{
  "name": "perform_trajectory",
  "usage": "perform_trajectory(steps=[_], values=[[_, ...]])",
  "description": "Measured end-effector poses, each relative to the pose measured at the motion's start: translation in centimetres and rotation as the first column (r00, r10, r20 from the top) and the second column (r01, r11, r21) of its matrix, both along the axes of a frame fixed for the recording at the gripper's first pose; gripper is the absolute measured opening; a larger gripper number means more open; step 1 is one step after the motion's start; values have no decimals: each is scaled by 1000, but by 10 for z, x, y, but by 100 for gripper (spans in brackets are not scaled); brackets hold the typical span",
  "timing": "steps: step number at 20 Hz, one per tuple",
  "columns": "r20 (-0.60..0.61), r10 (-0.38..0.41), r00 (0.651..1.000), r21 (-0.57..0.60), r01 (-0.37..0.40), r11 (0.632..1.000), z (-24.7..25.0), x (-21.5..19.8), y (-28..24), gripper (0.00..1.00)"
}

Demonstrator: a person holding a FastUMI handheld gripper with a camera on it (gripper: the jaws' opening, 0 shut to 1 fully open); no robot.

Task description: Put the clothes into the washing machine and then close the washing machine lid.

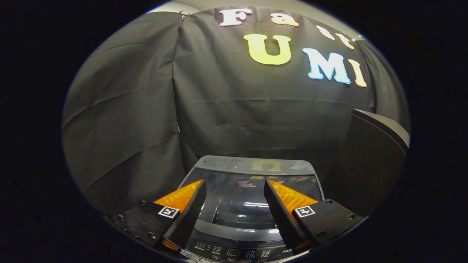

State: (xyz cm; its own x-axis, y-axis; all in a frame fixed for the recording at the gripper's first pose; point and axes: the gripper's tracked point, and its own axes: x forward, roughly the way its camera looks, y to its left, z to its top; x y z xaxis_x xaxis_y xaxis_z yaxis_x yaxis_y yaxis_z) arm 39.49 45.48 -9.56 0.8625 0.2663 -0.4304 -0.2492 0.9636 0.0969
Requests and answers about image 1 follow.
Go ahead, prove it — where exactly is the dark washing machine lid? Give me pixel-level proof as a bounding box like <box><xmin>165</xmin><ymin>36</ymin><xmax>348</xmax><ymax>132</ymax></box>
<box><xmin>179</xmin><ymin>155</ymin><xmax>325</xmax><ymax>241</ymax></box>

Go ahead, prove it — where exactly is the grey washing machine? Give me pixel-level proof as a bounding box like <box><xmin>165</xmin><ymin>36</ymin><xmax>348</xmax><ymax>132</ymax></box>
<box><xmin>175</xmin><ymin>155</ymin><xmax>326</xmax><ymax>263</ymax></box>

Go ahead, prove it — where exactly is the black backdrop cloth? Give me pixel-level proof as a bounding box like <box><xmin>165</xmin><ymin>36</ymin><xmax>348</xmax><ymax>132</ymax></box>
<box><xmin>61</xmin><ymin>5</ymin><xmax>410</xmax><ymax>220</ymax></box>

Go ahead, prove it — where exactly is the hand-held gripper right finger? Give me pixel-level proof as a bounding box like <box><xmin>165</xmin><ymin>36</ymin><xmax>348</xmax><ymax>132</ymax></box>
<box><xmin>264</xmin><ymin>179</ymin><xmax>364</xmax><ymax>252</ymax></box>

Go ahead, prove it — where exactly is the beige cabinet with dark top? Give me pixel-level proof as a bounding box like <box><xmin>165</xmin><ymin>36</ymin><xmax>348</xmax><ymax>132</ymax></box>
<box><xmin>324</xmin><ymin>109</ymin><xmax>411</xmax><ymax>218</ymax></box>

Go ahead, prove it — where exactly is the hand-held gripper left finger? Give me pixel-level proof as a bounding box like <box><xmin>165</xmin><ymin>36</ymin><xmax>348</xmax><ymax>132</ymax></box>
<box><xmin>112</xmin><ymin>180</ymin><xmax>207</xmax><ymax>252</ymax></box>

